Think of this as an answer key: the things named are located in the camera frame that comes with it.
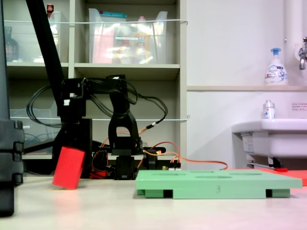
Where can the white soap pump bottle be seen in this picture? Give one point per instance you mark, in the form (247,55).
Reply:
(275,74)

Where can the dark glass bottle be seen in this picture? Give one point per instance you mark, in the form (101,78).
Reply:
(12,48)

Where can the white sink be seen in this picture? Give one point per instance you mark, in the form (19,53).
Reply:
(275,141)

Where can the low clear plastic container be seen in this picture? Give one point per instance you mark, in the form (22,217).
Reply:
(36,124)

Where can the black tripod leg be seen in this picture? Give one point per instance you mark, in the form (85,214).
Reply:
(40,28)

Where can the metal faucet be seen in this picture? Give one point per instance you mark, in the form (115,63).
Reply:
(302,56)

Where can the small circuit board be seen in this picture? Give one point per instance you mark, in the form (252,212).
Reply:
(177,167)

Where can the pink pack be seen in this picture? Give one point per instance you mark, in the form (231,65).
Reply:
(102,48)

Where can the teal topped pack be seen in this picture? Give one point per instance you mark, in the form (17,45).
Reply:
(112,14)

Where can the sink label sticker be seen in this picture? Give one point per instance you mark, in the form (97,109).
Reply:
(248,143)

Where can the small clear bottle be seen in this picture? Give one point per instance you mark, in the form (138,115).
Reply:
(268,111)

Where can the small red flat piece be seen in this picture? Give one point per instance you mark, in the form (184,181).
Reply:
(281,169)

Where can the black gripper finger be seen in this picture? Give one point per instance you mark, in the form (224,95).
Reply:
(58,141)
(88,158)

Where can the green shape sorting board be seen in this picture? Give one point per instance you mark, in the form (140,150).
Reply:
(192,189)

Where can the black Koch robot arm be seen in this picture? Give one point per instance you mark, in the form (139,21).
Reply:
(120,103)

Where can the large clear plastic bin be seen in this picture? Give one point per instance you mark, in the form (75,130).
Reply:
(158,36)

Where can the beige shelf unit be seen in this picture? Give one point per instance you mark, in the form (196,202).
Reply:
(127,69)

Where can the orange bottle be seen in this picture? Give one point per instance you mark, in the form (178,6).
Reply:
(142,43)

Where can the wall notice sticker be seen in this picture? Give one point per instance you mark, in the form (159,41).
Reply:
(299,106)

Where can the red square block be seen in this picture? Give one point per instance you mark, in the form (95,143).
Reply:
(68,167)

